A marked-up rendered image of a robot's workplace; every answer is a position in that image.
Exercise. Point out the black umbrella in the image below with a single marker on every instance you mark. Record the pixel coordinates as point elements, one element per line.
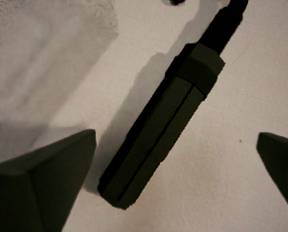
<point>187,82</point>

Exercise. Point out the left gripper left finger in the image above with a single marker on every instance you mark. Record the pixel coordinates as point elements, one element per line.
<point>38,189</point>

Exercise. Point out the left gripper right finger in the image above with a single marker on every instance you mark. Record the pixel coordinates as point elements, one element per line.
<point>273,152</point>

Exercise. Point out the clear plastic storage box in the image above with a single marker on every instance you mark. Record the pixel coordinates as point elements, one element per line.
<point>27,28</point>

